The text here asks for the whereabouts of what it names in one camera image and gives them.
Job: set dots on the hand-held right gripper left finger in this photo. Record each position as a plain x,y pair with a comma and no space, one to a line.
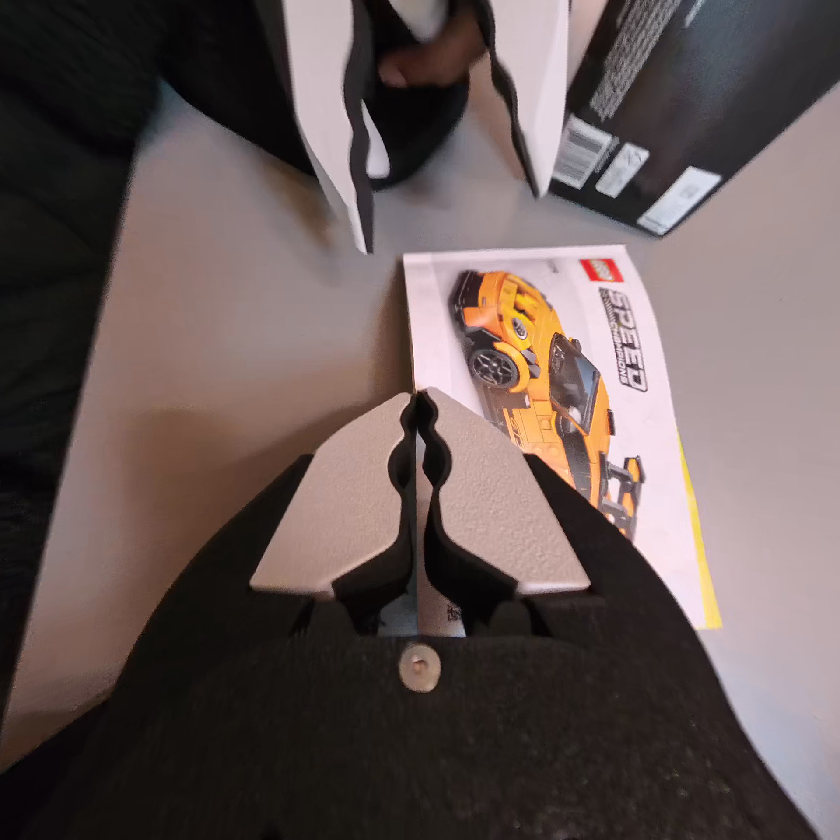
334,512

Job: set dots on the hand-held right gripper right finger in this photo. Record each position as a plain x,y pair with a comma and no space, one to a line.
505,518

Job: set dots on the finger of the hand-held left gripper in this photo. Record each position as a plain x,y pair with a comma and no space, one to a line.
321,98
535,79

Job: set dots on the toy car instruction booklet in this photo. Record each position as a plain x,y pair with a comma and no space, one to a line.
590,394

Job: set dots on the black toy car box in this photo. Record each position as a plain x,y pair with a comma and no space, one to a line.
709,98

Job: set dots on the grey desk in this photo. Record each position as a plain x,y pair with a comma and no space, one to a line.
229,328

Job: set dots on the person's left hand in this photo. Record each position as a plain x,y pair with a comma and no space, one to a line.
433,65

